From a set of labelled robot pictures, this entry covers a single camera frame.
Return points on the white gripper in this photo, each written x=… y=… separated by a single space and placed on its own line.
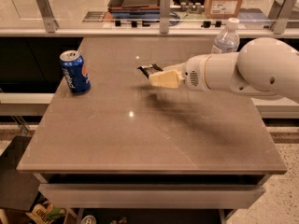
x=193 y=72

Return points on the black rxbar chocolate bar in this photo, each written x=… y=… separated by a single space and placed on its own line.
x=148 y=70

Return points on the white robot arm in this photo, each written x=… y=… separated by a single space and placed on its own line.
x=264 y=67

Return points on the clear plastic water bottle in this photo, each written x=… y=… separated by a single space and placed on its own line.
x=228 y=39

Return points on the cardboard box with label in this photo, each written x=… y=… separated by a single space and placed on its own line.
x=222 y=9

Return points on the blue pepsi can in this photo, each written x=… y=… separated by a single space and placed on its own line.
x=75 y=71

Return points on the grey table drawer front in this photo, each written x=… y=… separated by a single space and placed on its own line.
x=152 y=196

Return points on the can under table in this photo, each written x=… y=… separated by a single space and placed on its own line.
x=89 y=219

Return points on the snack bag under table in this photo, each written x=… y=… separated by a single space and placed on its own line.
x=47 y=213

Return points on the middle metal rail bracket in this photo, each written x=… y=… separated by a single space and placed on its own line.
x=164 y=16

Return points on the metal rail bracket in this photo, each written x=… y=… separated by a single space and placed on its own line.
x=50 y=24
x=164 y=16
x=280 y=24

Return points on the right metal rail bracket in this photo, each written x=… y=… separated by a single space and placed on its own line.
x=280 y=24

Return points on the left metal rail bracket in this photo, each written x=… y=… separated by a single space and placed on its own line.
x=50 y=24

